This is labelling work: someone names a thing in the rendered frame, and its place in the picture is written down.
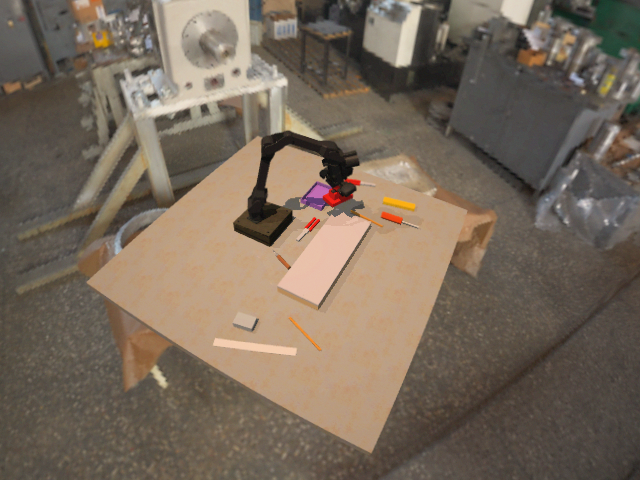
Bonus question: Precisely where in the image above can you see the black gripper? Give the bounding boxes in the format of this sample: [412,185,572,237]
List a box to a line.
[319,167,357,197]

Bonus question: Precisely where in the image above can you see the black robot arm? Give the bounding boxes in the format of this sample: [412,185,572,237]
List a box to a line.
[247,131,359,224]

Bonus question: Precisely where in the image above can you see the yellow flat bar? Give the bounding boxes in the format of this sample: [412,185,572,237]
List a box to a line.
[382,197,415,211]

